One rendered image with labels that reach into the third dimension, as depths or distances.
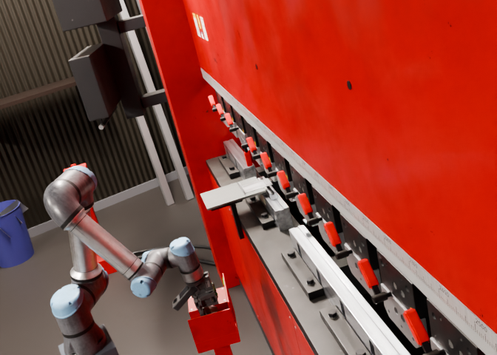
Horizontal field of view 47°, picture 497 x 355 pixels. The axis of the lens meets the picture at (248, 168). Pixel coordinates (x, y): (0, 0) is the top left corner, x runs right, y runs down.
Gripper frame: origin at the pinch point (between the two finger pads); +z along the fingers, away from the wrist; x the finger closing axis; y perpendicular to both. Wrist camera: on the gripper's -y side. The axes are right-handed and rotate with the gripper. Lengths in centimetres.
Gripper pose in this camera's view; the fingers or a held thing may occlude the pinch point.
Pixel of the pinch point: (207, 323)
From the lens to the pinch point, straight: 219.4
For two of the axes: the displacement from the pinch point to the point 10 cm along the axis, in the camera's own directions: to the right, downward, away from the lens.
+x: -1.4, -3.4, 9.3
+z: 3.1, 8.8, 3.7
